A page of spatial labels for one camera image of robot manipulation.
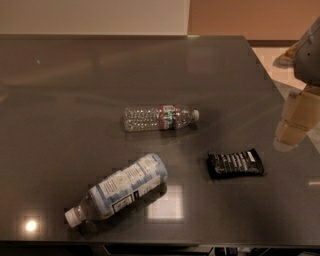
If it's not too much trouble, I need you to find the clear water bottle red label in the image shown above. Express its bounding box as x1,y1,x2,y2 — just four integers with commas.
123,104,200,132

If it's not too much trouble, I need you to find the blue labelled water bottle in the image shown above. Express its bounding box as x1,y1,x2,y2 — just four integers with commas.
65,153,168,228

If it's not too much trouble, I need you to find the black snack bar wrapper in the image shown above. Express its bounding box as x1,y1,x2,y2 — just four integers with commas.
207,148,265,179

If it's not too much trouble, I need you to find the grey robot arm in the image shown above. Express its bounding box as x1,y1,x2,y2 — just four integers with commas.
273,17,320,152

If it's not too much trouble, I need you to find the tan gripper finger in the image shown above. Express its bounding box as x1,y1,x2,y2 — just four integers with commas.
273,85,320,152

